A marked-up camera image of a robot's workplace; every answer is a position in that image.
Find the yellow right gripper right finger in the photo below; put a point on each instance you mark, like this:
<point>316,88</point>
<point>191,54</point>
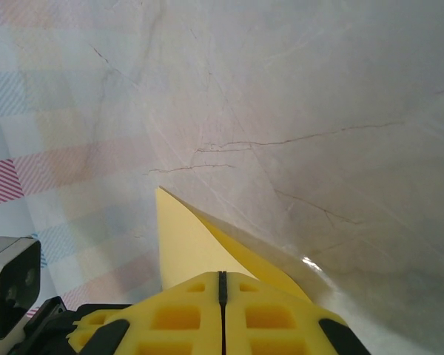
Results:
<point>281,333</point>

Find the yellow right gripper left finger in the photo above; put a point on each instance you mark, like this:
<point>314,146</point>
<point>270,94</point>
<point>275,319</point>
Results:
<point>163,333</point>

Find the yellow square paper sheet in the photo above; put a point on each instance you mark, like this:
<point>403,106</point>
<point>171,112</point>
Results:
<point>185,251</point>

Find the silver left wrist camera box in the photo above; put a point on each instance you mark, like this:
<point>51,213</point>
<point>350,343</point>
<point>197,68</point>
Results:
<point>15,281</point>

